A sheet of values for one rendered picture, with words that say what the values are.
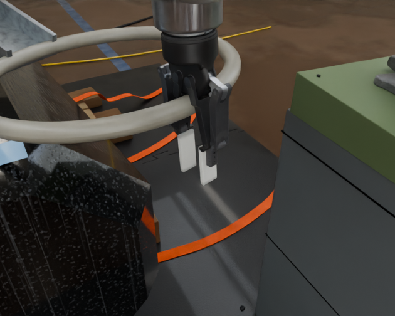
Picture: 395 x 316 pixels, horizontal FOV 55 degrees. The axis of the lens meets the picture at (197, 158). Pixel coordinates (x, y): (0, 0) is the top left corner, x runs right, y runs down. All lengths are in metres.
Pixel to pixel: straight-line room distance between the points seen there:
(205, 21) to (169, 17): 0.04
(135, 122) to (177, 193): 1.30
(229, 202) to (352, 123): 1.10
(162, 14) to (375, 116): 0.40
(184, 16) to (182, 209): 1.31
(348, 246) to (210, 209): 0.95
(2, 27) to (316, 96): 0.71
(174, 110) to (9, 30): 0.58
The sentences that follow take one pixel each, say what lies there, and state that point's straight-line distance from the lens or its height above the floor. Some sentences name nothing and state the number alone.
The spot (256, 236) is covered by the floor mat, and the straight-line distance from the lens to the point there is 1.62.
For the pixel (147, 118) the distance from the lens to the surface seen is 0.51.
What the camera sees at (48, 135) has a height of 0.94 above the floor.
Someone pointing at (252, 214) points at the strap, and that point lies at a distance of 1.70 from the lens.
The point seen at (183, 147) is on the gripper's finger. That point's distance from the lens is 0.61.
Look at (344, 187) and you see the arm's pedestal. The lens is 0.80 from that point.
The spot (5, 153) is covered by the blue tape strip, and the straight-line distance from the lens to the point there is 0.77.
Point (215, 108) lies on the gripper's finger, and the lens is 0.51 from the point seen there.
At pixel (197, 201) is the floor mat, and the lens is 1.75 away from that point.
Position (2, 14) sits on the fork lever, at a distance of 1.06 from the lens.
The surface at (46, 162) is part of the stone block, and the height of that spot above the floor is 0.77.
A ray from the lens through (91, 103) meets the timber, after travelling 2.53.
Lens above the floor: 1.21
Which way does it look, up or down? 36 degrees down
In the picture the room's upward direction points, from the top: straight up
